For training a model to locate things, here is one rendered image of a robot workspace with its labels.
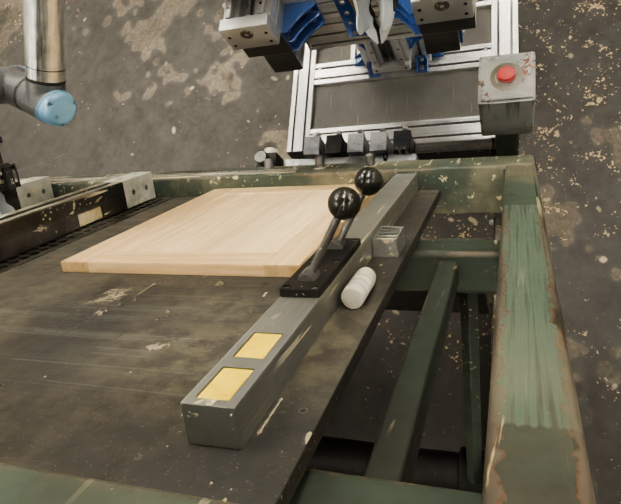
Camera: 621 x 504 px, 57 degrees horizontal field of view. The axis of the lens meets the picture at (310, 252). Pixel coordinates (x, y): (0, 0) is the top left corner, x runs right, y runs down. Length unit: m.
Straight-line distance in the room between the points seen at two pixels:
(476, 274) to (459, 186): 0.35
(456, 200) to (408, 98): 0.94
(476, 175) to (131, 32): 2.34
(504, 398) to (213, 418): 0.22
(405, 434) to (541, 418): 0.19
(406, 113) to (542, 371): 1.78
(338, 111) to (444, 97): 0.40
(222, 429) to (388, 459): 0.16
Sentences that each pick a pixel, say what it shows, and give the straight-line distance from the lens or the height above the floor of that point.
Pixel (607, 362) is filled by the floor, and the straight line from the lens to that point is 2.15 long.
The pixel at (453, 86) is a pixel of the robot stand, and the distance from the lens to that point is 2.21.
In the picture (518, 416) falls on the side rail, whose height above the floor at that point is 1.70.
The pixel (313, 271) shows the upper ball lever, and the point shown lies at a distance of 0.68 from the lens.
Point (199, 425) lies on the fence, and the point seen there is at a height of 1.69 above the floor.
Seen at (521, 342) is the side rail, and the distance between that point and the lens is 0.52.
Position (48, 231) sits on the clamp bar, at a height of 1.23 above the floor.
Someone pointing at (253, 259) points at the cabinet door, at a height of 1.35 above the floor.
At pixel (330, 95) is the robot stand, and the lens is 2.31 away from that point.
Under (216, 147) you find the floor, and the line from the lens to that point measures 2.67.
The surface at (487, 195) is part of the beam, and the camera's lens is 1.33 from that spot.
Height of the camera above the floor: 2.12
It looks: 66 degrees down
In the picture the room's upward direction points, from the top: 53 degrees counter-clockwise
